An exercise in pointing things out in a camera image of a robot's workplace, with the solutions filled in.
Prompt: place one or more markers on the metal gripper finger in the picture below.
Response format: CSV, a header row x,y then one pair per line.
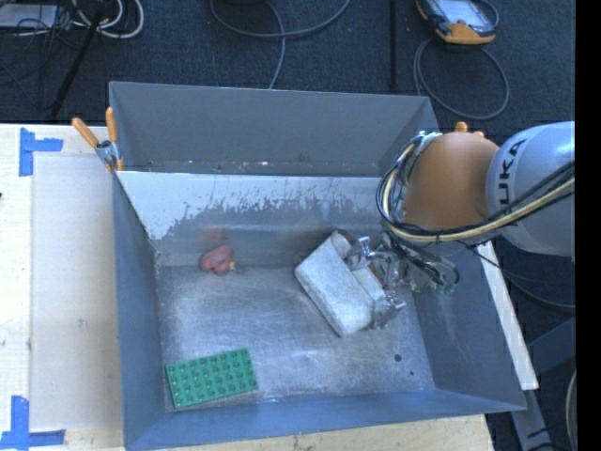
x,y
386,312
360,253

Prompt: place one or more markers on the white rectangular sponge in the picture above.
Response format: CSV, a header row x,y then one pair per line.
x,y
333,289

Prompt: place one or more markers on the pale wood board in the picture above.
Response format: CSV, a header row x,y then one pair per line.
x,y
70,289

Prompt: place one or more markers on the pink toy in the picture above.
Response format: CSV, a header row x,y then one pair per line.
x,y
216,259

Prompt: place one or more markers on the grey metal bin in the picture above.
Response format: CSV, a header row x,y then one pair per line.
x,y
263,317

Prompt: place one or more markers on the green studded flat block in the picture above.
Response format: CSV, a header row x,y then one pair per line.
x,y
212,378

